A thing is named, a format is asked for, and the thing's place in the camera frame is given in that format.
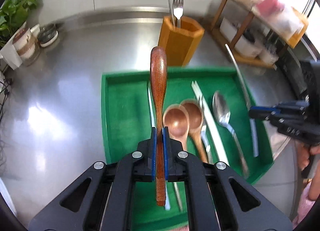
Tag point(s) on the round metal tin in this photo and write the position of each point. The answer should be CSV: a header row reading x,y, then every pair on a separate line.
x,y
47,35

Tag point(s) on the silver chopstick with pale handle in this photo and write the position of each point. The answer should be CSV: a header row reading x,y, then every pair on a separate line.
x,y
248,102

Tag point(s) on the green potted plant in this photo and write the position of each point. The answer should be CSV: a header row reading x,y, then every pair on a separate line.
x,y
14,14

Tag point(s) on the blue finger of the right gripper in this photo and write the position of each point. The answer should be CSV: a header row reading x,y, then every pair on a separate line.
x,y
264,112

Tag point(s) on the green wooden utensil tray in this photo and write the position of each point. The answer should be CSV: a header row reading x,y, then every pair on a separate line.
x,y
126,122

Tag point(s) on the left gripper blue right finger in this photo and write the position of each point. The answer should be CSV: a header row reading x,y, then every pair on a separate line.
x,y
173,164

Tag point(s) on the pink sleeve forearm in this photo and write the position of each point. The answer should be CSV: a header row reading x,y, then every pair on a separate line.
x,y
307,199

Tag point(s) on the pink box on shelf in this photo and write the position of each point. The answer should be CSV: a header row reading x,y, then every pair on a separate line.
x,y
269,7

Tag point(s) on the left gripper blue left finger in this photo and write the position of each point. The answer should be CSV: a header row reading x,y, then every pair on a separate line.
x,y
146,169

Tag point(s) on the wooden shelf rack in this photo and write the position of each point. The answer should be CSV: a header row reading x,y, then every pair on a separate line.
x,y
288,25

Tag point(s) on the dark wooden spoon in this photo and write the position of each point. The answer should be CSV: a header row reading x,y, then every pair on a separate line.
x,y
158,80

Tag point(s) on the glass jar with label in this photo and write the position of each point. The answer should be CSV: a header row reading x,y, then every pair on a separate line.
x,y
26,46

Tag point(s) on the orange wooden utensil holder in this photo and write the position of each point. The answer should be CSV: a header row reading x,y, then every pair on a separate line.
x,y
180,44

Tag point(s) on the large silver metal spoon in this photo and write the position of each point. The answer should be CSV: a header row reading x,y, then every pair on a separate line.
x,y
222,115

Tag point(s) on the silver fork in holder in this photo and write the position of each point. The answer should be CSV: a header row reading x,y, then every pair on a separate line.
x,y
178,10

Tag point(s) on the person right hand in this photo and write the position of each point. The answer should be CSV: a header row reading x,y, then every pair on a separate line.
x,y
304,153

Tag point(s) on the white storage box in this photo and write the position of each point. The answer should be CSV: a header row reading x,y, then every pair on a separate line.
x,y
249,49

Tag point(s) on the silver metal fork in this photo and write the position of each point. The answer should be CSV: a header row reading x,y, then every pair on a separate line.
x,y
204,133

